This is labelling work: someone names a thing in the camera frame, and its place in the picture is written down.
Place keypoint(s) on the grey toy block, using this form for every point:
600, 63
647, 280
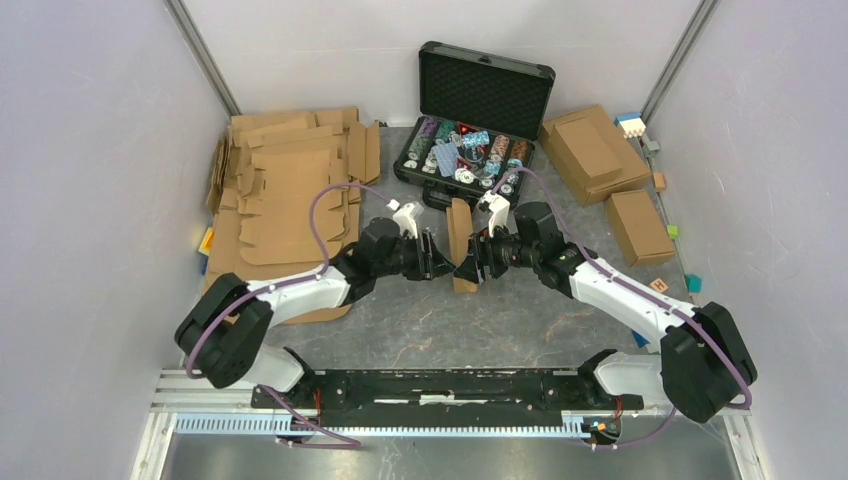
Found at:
650, 148

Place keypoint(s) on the stack of flat cardboard blanks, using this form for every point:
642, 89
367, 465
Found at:
285, 190

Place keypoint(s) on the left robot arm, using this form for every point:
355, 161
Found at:
223, 335

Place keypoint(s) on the large folded cardboard box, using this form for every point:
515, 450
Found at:
635, 173

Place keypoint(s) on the black poker chip case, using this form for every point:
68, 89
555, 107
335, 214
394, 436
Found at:
480, 117

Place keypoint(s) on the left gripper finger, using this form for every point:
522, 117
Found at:
426, 244
437, 265

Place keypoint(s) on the orange yellow block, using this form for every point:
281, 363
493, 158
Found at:
204, 249

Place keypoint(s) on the small wooden cube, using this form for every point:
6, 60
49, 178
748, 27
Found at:
659, 181

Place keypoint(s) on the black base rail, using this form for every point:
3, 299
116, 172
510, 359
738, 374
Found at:
524, 397

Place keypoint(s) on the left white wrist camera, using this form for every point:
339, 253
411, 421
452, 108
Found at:
406, 216

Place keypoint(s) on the wooden letter H cube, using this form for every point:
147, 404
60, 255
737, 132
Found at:
659, 285

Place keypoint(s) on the teal cube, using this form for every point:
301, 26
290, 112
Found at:
693, 283

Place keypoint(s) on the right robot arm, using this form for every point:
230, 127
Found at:
701, 364

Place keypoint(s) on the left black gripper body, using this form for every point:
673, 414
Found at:
414, 265

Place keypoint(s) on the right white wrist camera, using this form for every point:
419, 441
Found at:
497, 208

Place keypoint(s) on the blue green stacked blocks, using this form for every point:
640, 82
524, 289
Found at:
641, 341

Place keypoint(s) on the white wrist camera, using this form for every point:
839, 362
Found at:
497, 208
406, 216

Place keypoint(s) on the blue white toy block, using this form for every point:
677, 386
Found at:
630, 125

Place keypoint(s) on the small folded cardboard box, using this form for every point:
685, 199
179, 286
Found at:
638, 229

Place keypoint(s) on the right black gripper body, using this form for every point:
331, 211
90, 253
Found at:
502, 251

